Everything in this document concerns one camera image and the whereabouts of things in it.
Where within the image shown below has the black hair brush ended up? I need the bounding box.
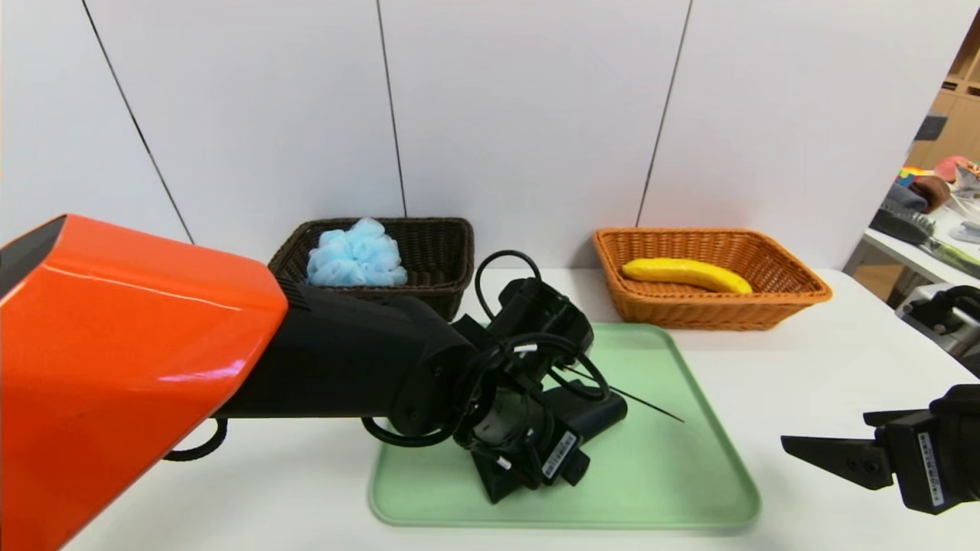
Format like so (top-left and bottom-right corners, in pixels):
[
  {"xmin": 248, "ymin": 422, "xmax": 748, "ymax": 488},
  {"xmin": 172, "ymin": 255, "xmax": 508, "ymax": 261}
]
[{"xmin": 870, "ymin": 208, "xmax": 936, "ymax": 247}]

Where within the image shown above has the brown round plush item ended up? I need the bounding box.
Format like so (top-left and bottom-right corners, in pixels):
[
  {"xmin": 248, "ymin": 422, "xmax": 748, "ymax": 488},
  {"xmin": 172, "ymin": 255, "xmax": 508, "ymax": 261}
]
[{"xmin": 911, "ymin": 175, "xmax": 952, "ymax": 214}]

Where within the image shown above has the green and black tool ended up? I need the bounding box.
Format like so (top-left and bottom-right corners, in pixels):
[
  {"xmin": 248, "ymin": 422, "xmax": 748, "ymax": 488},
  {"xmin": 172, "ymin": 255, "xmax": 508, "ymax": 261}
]
[{"xmin": 923, "ymin": 237, "xmax": 980, "ymax": 280}]

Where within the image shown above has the dark brown wicker basket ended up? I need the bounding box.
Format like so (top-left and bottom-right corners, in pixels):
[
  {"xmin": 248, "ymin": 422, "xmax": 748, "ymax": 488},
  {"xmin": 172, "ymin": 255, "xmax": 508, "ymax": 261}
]
[{"xmin": 268, "ymin": 217, "xmax": 475, "ymax": 322}]

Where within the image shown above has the orange wicker basket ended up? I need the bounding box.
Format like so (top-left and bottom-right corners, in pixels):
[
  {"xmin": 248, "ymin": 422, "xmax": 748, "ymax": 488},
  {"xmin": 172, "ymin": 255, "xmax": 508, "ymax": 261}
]
[{"xmin": 593, "ymin": 227, "xmax": 835, "ymax": 332}]

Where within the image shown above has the light green plastic tray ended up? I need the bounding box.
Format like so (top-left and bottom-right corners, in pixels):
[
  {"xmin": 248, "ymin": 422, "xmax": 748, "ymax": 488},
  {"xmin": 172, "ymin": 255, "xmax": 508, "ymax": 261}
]
[{"xmin": 367, "ymin": 322, "xmax": 763, "ymax": 530}]

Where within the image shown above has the thick black left camera cable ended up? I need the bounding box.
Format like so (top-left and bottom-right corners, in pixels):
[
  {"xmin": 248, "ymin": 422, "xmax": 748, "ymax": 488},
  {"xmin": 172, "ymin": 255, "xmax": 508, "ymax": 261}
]
[{"xmin": 452, "ymin": 333, "xmax": 613, "ymax": 448}]

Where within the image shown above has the black glasses case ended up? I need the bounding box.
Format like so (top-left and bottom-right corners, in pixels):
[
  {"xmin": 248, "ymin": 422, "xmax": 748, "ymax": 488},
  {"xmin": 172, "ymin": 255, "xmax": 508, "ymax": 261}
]
[{"xmin": 469, "ymin": 389, "xmax": 629, "ymax": 504}]

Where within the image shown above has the thin black left arm cable loop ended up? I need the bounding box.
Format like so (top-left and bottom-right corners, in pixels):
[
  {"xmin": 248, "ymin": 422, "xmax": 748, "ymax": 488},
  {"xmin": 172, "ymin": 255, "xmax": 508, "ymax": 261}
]
[{"xmin": 475, "ymin": 250, "xmax": 543, "ymax": 322}]

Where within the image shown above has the light blue mesh bath loofah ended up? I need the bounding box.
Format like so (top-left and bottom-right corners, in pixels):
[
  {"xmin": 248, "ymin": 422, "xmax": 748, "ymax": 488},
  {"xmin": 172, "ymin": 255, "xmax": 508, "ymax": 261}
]
[{"xmin": 306, "ymin": 217, "xmax": 408, "ymax": 289}]

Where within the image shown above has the yellow banana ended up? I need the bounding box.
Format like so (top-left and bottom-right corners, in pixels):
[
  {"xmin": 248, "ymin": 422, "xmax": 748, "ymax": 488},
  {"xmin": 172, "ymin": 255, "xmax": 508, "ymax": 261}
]
[{"xmin": 621, "ymin": 257, "xmax": 756, "ymax": 295}]

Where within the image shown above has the dark gray folded cloth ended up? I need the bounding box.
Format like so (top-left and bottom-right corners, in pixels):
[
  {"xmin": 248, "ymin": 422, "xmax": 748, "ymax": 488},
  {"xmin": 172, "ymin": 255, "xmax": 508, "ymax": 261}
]
[{"xmin": 880, "ymin": 184, "xmax": 929, "ymax": 217}]

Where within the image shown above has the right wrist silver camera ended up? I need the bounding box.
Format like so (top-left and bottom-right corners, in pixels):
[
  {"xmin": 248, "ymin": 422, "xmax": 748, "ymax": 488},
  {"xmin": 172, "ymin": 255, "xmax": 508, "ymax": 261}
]
[{"xmin": 896, "ymin": 283, "xmax": 980, "ymax": 357}]

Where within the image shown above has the white side table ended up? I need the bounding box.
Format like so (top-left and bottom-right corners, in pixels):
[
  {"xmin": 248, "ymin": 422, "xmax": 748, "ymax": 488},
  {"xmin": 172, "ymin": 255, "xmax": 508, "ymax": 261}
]
[{"xmin": 864, "ymin": 201, "xmax": 980, "ymax": 301}]

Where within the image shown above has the wooden shelf unit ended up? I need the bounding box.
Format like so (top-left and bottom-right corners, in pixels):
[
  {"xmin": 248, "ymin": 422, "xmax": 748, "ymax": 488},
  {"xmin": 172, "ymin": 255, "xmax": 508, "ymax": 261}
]
[{"xmin": 907, "ymin": 14, "xmax": 980, "ymax": 171}]

